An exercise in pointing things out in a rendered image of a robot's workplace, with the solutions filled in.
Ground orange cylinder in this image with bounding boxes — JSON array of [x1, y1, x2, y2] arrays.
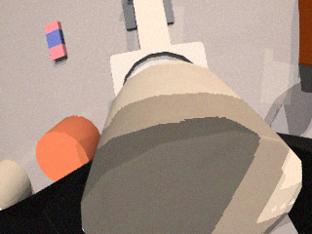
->
[[35, 116, 100, 182]]

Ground pink and blue eraser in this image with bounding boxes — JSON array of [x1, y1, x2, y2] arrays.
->
[[44, 20, 67, 61]]

